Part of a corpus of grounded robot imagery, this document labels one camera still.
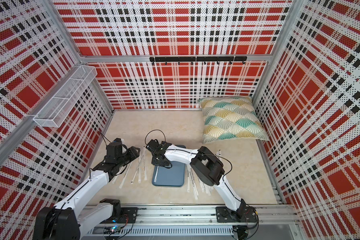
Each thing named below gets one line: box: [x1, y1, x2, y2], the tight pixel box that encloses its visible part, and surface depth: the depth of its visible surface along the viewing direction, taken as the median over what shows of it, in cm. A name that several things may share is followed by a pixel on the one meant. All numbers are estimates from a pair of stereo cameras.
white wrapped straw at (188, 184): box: [186, 164, 190, 193], surface depth 86 cm
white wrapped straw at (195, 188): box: [189, 168, 198, 200], surface depth 84 cm
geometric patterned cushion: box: [198, 96, 270, 144], surface depth 95 cm
